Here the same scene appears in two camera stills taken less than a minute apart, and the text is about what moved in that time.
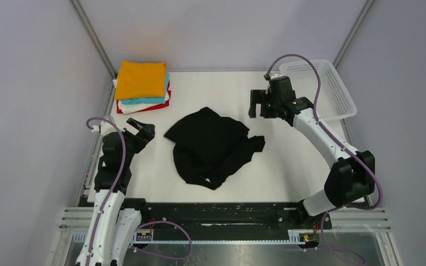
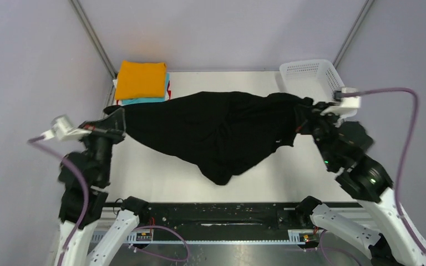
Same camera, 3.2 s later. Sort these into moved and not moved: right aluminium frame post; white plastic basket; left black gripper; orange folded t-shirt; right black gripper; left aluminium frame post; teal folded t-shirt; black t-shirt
Moved: right black gripper; left black gripper; black t-shirt
Not moved: white plastic basket; teal folded t-shirt; right aluminium frame post; left aluminium frame post; orange folded t-shirt
